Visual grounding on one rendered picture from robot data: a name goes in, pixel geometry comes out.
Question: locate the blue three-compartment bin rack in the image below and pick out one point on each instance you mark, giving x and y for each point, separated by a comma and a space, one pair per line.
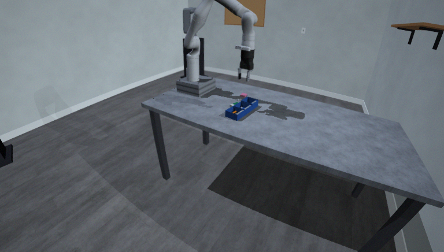
248, 105

